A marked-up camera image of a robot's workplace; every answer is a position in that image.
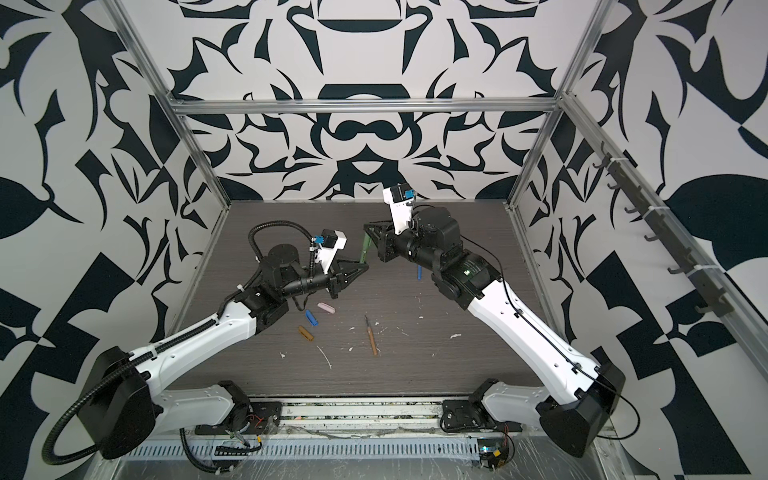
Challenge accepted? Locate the dark green pen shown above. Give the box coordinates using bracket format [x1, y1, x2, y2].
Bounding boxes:
[359, 234, 372, 263]

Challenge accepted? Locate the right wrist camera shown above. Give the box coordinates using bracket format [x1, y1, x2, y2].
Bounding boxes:
[383, 183, 416, 235]

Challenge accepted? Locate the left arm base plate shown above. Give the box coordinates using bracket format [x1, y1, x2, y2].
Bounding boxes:
[194, 400, 283, 435]

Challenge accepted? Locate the blue pen cap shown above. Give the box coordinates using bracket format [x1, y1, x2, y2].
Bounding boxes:
[305, 310, 319, 326]

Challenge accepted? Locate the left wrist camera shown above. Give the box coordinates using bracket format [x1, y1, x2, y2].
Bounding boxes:
[313, 229, 347, 273]

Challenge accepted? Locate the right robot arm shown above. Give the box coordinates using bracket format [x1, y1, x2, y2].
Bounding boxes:
[364, 207, 626, 458]

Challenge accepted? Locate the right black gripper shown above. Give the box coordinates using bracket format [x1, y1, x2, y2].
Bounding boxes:
[367, 217, 448, 276]

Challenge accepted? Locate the white paper strip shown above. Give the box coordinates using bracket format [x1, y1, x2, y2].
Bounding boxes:
[316, 345, 333, 370]

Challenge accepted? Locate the pink pen cap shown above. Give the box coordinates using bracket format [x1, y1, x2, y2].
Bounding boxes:
[317, 302, 336, 315]

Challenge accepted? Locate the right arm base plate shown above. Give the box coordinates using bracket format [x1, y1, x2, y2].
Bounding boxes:
[439, 399, 523, 433]

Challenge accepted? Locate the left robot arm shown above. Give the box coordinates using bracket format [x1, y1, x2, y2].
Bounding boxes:
[41, 220, 369, 466]

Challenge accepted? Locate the wall hook rack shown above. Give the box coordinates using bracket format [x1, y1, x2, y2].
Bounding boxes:
[595, 152, 734, 318]

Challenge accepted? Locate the aluminium front rail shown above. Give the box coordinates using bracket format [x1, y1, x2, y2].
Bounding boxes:
[101, 392, 616, 442]

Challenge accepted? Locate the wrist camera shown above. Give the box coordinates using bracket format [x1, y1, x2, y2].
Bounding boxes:
[313, 229, 347, 273]
[383, 183, 416, 235]

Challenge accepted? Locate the white cable duct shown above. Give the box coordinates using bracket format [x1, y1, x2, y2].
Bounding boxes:
[122, 439, 481, 462]

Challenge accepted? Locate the orange pen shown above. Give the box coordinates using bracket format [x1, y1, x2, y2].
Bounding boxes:
[364, 314, 379, 356]

